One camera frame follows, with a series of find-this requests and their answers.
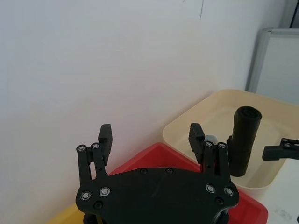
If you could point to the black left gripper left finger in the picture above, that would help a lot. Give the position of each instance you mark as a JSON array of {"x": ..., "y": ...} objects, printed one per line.
[{"x": 85, "y": 161}]

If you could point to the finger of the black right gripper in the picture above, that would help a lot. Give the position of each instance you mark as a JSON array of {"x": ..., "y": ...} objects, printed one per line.
[{"x": 274, "y": 152}]

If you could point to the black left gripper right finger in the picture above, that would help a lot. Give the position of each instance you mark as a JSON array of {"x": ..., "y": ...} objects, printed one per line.
[{"x": 222, "y": 161}]

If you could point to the small grey object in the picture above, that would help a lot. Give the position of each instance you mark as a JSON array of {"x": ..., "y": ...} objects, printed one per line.
[{"x": 212, "y": 138}]

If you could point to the black cylindrical roll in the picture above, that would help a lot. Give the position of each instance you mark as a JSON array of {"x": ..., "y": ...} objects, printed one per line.
[{"x": 244, "y": 140}]

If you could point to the cream plastic bin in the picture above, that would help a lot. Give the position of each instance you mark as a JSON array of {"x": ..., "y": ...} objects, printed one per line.
[{"x": 210, "y": 109}]

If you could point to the yellow plastic bin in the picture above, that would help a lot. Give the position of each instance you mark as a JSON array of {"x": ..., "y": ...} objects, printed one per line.
[{"x": 67, "y": 217}]

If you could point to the red plastic bin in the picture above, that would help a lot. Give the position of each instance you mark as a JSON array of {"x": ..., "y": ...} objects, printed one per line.
[{"x": 149, "y": 158}]

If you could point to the grey framed whiteboard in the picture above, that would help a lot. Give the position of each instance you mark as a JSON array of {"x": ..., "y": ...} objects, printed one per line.
[{"x": 278, "y": 67}]

